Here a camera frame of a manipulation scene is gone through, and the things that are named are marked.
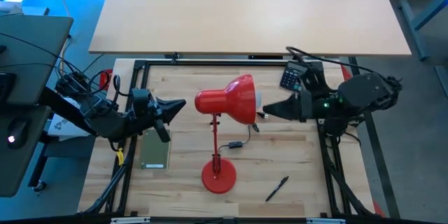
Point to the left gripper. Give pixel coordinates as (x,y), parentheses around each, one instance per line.
(145,106)

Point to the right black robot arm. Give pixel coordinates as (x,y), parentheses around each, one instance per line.
(364,92)

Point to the large wooden desk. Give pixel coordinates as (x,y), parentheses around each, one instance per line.
(245,14)

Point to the black leg with caster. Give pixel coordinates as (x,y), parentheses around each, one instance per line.
(40,185)

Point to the red corner bracket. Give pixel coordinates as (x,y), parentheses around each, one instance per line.
(345,73)
(105,82)
(378,210)

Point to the grey metal desk frame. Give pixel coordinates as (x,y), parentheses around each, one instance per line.
(413,31)

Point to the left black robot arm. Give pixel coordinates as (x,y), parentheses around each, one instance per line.
(108,122)

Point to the green notebook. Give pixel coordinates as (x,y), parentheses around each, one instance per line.
(154,152)

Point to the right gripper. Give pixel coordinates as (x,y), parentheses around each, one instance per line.
(306,106)

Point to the black computer mouse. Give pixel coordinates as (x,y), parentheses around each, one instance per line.
(17,134)

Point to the red desk lamp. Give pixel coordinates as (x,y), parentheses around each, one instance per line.
(231,99)

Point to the white lightbulb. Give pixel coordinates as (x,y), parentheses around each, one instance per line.
(258,101)

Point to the silver metal bracket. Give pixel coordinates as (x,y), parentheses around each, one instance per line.
(325,221)
(129,220)

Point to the white box with logo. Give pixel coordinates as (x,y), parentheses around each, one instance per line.
(64,129)

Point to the dark grey side desk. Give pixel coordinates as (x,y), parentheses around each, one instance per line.
(31,42)

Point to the black calculator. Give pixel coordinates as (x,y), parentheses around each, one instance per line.
(290,77)

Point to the yellow tag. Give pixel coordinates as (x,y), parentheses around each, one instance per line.
(120,157)

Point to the black pen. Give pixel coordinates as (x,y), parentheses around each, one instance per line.
(277,188)

